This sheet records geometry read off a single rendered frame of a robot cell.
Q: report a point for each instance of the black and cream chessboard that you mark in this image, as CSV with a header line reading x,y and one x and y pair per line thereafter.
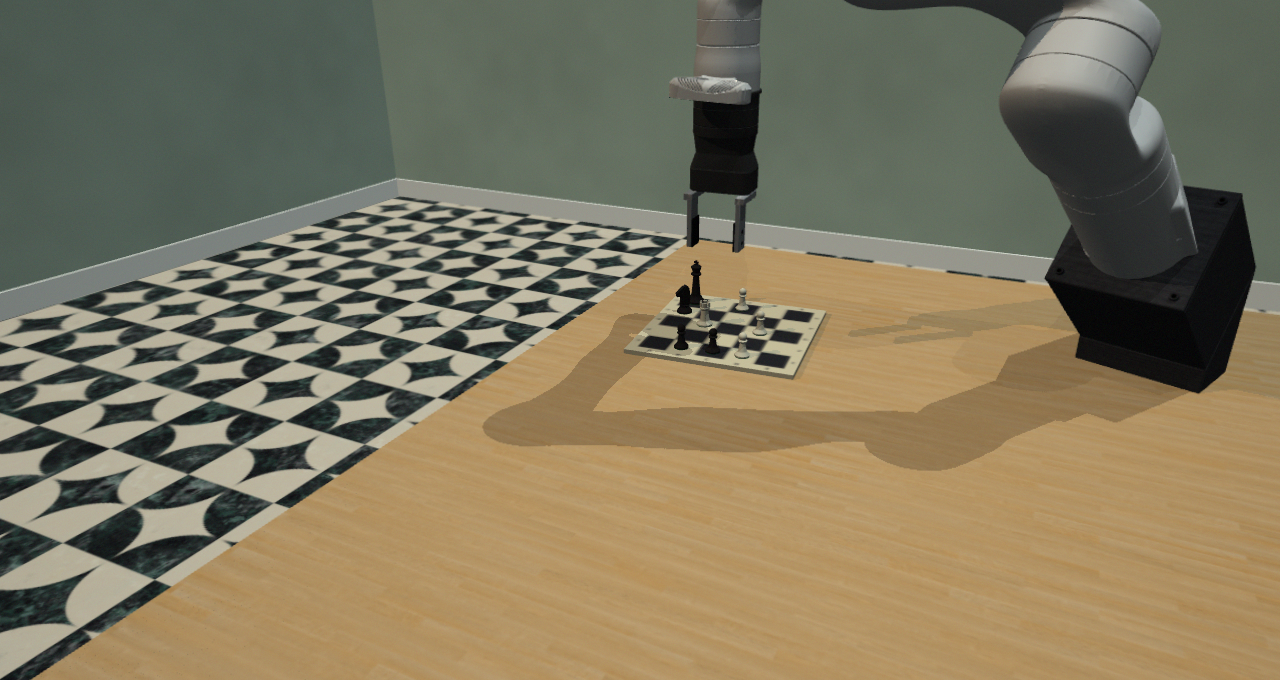
x,y
790,332

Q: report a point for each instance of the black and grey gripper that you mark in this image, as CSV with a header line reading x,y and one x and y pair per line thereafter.
x,y
724,134

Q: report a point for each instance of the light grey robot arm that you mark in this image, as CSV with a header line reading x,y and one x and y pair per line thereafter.
x,y
1066,102

